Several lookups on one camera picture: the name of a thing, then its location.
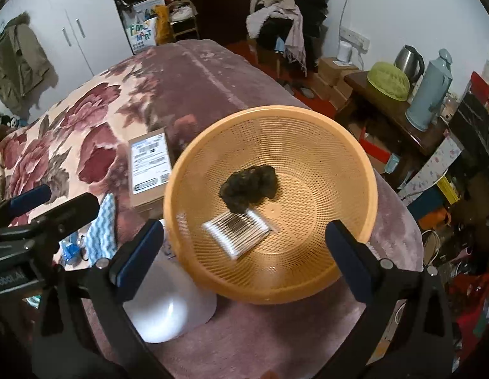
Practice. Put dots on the pack of cotton swabs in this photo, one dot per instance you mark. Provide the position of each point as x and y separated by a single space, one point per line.
240 233

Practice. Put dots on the dark lace scrunchie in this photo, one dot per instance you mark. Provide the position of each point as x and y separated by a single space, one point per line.
248 185

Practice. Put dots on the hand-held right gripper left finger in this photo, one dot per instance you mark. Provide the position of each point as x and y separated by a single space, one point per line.
137 260

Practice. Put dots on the red box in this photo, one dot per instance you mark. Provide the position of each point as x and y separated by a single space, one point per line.
479 87

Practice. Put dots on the small wooden chair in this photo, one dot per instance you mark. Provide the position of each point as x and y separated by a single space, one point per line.
187 27

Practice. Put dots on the cardboard box with white label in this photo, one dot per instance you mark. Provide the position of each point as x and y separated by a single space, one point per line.
147 166

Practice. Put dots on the pale blue thermos flask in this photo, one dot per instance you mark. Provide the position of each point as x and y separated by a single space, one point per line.
428 90

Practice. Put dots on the steel electric kettle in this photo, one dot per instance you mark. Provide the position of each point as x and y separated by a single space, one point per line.
408 63

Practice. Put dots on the blue white zigzag cloth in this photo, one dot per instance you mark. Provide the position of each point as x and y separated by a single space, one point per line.
102 229

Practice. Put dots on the panda plush toys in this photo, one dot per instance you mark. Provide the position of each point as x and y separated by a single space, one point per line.
3 119

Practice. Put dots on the dark wooden side table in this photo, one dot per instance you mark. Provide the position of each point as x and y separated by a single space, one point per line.
390 114

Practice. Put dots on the floral patterned paper sheet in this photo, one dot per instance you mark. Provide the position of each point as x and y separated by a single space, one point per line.
438 166

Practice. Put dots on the small white cup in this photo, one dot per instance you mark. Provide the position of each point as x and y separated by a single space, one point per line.
344 52

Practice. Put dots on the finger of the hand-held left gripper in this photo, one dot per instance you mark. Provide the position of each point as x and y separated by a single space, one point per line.
31 201
70 213

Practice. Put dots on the white wardrobe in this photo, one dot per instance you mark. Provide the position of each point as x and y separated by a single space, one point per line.
82 0

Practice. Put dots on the white printed shopping bag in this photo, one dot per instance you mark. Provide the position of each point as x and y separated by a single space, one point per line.
141 35

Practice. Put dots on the plain cardboard box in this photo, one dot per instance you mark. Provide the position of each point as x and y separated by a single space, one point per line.
327 89
337 69

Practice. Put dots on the orange plastic mesh basket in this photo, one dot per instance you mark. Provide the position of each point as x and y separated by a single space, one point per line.
307 158

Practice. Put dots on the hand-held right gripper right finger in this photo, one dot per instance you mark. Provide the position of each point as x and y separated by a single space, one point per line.
347 260

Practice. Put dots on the chair piled with clothes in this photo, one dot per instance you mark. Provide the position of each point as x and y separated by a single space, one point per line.
287 15

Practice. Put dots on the yellow bag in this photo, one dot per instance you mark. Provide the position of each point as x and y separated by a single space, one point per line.
163 25

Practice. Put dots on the black marbled cabinet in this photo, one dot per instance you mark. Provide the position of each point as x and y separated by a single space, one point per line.
475 126

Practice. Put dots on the white shoes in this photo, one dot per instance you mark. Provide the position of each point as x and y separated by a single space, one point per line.
182 12

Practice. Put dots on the green mesh food cover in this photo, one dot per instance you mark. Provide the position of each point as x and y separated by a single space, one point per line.
388 81

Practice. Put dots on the white wall power strip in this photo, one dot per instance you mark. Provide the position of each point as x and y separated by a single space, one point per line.
354 38

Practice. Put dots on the olive green jacket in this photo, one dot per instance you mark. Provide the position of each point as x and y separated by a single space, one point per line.
19 59

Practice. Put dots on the dark wooden door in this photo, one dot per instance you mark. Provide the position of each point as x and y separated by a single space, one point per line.
220 4

